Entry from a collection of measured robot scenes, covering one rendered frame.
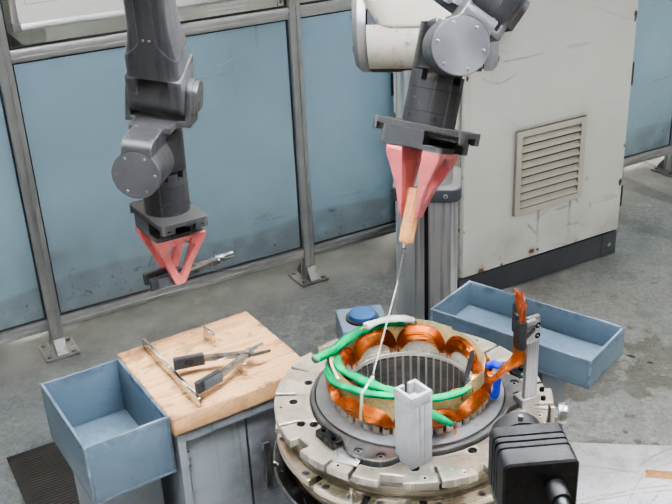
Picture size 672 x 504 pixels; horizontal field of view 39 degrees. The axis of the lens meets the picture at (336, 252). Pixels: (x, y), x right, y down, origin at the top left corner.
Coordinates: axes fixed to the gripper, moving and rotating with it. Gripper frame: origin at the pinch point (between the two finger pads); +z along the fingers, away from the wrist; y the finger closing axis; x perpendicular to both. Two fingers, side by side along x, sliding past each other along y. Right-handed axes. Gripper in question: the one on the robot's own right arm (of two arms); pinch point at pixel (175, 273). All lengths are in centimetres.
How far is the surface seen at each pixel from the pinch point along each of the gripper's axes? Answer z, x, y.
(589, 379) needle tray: 14, 41, 34
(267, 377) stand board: 11.9, 6.1, 12.0
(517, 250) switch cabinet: 98, 190, -132
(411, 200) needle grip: -15.8, 15.6, 29.9
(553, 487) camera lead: -19, -10, 76
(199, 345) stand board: 11.9, 2.6, -0.6
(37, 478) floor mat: 116, 3, -128
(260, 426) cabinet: 18.5, 4.3, 12.5
